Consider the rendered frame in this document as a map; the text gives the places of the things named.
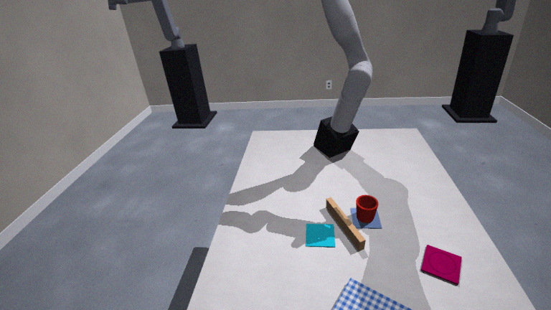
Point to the red cup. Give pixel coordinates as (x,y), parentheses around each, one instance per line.
(363,202)

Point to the maroon square pad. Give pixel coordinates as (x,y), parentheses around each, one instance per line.
(442,264)

